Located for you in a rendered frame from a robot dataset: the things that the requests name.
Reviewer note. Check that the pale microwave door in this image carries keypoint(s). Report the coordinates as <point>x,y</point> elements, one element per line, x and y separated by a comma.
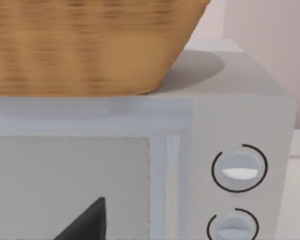
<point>90,162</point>

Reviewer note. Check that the pale microwave oven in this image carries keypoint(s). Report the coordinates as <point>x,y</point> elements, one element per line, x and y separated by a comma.
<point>240,120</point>

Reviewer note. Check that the pale microwave knob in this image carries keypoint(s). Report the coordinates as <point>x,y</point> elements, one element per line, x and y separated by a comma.
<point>240,168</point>
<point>233,226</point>

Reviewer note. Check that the woven wicker basket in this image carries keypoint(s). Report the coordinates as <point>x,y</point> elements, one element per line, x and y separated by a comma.
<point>85,47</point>

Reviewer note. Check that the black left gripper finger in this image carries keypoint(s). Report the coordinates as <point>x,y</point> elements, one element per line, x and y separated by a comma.
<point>95,222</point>

